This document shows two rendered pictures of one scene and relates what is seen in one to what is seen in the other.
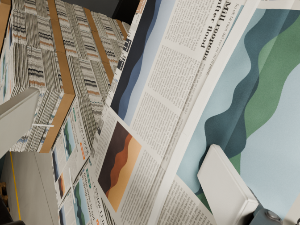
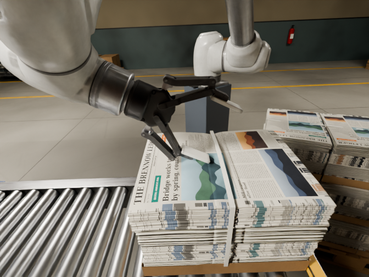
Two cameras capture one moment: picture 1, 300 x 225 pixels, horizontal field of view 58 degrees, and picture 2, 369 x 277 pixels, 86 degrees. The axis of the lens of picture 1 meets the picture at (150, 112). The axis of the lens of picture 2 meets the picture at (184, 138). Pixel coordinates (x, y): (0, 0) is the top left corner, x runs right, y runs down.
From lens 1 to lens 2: 33 cm
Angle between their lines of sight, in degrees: 59
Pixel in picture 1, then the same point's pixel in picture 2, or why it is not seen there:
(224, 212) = (187, 148)
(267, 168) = (191, 167)
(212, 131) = (215, 166)
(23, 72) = not seen: outside the picture
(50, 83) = not seen: outside the picture
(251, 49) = (219, 187)
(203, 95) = (223, 167)
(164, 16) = (284, 187)
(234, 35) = (227, 186)
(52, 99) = not seen: outside the picture
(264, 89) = (206, 179)
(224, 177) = (194, 154)
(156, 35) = (281, 179)
